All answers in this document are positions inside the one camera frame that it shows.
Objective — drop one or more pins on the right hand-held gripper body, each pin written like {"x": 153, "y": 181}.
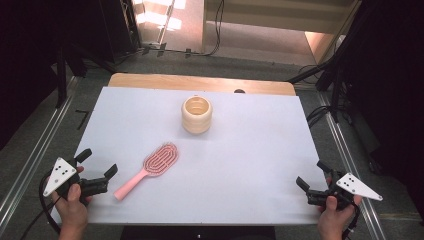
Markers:
{"x": 356, "y": 187}

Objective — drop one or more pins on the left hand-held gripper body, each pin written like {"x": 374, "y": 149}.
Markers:
{"x": 59, "y": 173}

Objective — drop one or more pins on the pink hairbrush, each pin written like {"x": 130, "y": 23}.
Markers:
{"x": 160, "y": 160}

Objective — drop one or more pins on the cream ribbed cup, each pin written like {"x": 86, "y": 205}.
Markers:
{"x": 196, "y": 125}

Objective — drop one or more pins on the person's right hand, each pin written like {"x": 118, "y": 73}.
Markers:
{"x": 333, "y": 221}

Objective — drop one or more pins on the person's left hand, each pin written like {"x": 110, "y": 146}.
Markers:
{"x": 71, "y": 213}

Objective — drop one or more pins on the white table board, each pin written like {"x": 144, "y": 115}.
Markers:
{"x": 240, "y": 160}

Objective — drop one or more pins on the wooden table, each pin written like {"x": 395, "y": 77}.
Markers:
{"x": 173, "y": 81}

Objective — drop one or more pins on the metal stand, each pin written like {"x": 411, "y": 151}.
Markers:
{"x": 165, "y": 26}

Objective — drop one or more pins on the aluminium floor rail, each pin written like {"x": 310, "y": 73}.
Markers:
{"x": 343, "y": 156}
{"x": 36, "y": 150}

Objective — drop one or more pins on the black stand frame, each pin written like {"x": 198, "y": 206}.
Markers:
{"x": 336, "y": 93}
{"x": 61, "y": 76}

